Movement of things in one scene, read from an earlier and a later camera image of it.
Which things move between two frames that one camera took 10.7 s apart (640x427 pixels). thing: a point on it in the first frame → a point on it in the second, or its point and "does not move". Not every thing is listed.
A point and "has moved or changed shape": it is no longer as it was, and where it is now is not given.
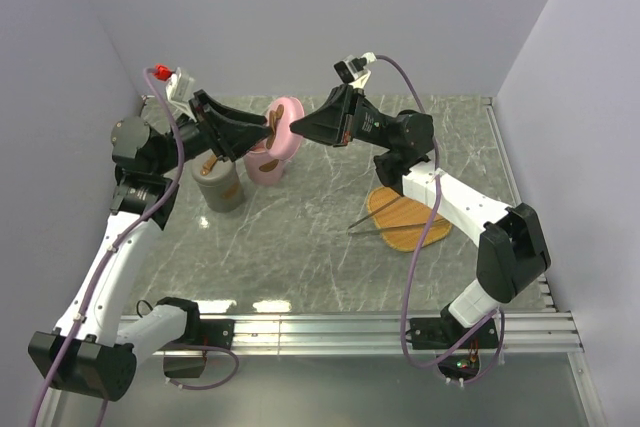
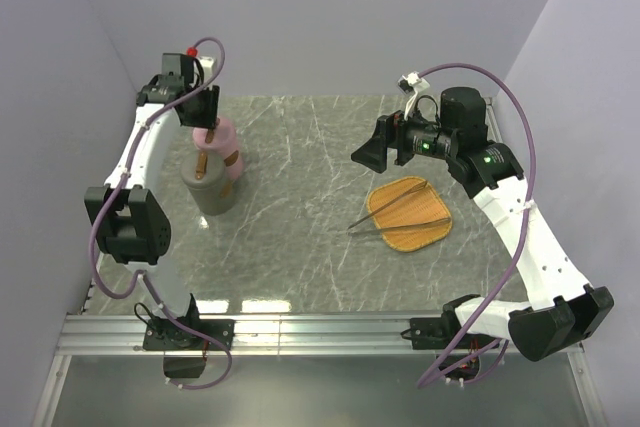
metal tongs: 354,229 does not move
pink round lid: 287,139 has moved or changed shape
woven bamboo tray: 401,222 does not move
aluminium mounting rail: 548,333 does not move
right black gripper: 338,122 → 391,132
